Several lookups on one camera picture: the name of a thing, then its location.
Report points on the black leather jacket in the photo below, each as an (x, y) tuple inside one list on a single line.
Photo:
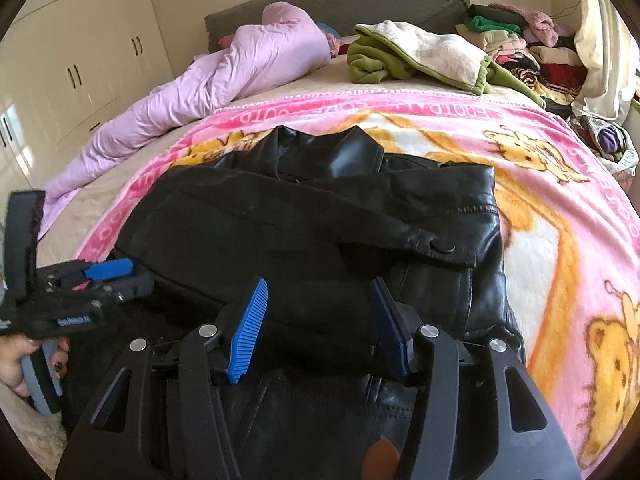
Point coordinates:
[(319, 218)]

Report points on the cream wardrobe doors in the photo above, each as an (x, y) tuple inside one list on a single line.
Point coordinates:
[(68, 66)]

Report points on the green and cream garment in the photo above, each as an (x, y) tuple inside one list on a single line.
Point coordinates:
[(400, 50)]

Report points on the patterned clothes bag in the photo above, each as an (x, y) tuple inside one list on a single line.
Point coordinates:
[(607, 141)]

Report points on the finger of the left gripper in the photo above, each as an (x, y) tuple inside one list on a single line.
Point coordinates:
[(79, 271), (118, 291)]

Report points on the pink cartoon bear blanket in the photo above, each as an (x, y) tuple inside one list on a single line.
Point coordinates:
[(570, 233)]

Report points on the left hand painted nails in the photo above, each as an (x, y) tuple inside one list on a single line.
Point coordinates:
[(14, 347)]

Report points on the lilac quilted duvet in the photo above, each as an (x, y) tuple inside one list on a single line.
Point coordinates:
[(285, 46)]

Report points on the pile of folded clothes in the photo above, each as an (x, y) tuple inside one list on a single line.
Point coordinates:
[(533, 47)]

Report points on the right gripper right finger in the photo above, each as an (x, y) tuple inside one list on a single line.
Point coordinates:
[(477, 413)]

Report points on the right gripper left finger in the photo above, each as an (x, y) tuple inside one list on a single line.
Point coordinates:
[(158, 415)]

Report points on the dark grey headboard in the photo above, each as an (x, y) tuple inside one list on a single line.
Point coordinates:
[(438, 16)]

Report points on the cream curtain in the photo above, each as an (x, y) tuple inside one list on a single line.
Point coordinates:
[(610, 55)]

